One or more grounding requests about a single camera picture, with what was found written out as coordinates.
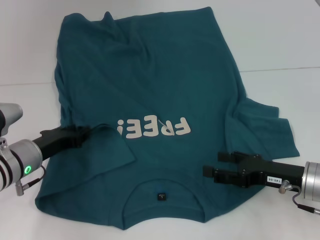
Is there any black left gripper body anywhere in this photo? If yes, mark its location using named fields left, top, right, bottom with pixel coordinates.
left=32, top=126, right=78, bottom=161

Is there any teal t-shirt with FREE print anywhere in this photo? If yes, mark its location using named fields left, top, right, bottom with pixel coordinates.
left=34, top=6, right=302, bottom=224

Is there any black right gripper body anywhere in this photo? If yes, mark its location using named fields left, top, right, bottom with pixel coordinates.
left=239, top=154, right=307, bottom=188

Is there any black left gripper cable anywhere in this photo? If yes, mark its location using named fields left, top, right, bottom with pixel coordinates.
left=14, top=166, right=48, bottom=198

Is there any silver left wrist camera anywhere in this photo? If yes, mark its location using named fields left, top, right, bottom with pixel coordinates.
left=0, top=102, right=24, bottom=138

